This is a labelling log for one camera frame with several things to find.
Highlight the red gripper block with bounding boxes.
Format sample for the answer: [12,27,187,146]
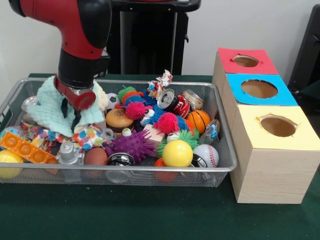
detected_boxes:
[53,75,97,132]

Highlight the mint green knitted cloth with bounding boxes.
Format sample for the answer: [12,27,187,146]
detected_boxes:
[23,75,106,138]

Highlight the cream knitted cloth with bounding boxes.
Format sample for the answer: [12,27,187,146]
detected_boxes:
[73,79,110,133]

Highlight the silver toy hydrant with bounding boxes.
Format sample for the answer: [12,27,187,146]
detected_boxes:
[56,141,86,166]

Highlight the wooden box with three holes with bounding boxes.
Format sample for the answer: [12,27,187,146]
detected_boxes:
[211,47,320,205]

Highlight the toy hamburger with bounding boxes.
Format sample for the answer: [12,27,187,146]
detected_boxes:
[104,108,136,133]

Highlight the long orange plastic block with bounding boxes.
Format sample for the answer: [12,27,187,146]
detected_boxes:
[0,131,59,165]

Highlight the green orange blue spiky caterpillar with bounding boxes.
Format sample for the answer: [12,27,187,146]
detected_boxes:
[117,86,153,120]

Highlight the purple spiky ball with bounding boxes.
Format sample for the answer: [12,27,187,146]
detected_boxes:
[106,129,157,165]

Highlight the red drink can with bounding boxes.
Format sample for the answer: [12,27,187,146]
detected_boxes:
[156,88,191,119]

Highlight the yellow smooth ball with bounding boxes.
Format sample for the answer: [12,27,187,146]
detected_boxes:
[161,139,194,168]

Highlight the dark green table cloth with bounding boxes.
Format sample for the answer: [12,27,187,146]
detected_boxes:
[0,72,320,240]

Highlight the orange toy basketball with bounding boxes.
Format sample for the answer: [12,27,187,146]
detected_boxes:
[186,109,211,135]

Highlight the white baseball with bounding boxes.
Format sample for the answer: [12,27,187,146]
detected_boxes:
[192,144,220,168]

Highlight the black panel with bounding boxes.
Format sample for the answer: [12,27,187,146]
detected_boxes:
[287,3,320,88]

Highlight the silver wire mesh bin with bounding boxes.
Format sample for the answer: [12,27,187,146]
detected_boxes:
[0,77,238,187]

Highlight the colourful knotted rope toy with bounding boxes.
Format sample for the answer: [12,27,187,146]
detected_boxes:
[146,69,174,98]

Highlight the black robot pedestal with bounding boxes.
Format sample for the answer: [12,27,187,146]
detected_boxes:
[107,0,202,76]

